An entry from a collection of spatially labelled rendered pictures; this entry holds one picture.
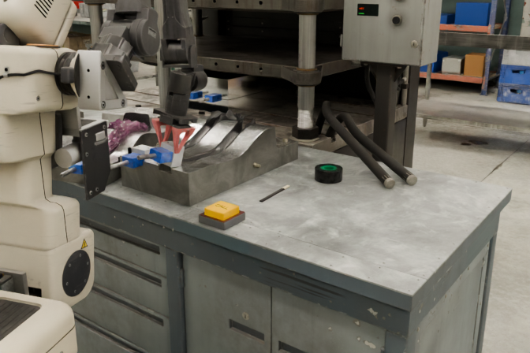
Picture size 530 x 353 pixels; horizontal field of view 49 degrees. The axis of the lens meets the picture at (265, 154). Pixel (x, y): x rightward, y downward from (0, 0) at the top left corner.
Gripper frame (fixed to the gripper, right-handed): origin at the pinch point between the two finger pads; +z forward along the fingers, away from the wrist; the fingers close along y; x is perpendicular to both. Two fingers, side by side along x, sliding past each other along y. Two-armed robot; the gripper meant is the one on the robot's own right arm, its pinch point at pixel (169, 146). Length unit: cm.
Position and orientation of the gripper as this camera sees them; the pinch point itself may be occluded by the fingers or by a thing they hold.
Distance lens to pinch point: 150.8
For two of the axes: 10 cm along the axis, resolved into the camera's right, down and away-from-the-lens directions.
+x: -5.8, 1.0, -8.1
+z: -2.0, 9.5, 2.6
